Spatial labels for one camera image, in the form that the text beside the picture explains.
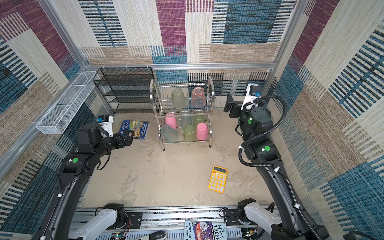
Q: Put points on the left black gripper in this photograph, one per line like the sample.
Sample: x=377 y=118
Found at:
x=128 y=140

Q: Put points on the pale green cup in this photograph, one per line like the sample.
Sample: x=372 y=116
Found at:
x=178 y=98

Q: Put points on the blue picture book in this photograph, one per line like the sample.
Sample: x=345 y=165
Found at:
x=139 y=128

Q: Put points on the clear pink cup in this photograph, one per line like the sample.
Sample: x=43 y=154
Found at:
x=198 y=99

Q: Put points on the teal translucent cup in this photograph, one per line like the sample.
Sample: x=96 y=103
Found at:
x=186 y=121

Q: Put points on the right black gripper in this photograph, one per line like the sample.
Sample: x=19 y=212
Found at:
x=236 y=107

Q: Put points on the silver wire dish rack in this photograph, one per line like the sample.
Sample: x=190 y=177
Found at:
x=162 y=105

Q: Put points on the yellow calculator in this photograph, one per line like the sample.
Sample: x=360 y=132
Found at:
x=218 y=178

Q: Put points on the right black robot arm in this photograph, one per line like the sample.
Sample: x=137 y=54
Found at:
x=256 y=120

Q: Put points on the green translucent cup front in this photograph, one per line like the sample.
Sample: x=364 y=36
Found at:
x=189 y=134

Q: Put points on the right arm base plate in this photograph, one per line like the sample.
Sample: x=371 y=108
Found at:
x=232 y=217

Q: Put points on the black mesh shelf rack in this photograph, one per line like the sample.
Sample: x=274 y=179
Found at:
x=126 y=90

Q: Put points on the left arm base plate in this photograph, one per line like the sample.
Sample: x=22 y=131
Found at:
x=134 y=221

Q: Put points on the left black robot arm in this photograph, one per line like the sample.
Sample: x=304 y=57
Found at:
x=74 y=173

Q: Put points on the white wire wall basket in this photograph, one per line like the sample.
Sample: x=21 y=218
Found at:
x=57 y=119

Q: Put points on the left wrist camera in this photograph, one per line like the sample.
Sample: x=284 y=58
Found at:
x=106 y=121

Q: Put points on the purple treehouse book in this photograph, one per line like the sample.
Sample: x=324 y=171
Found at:
x=205 y=230

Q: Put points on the green translucent cup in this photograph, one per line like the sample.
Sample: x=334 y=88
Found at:
x=189 y=134
x=199 y=119

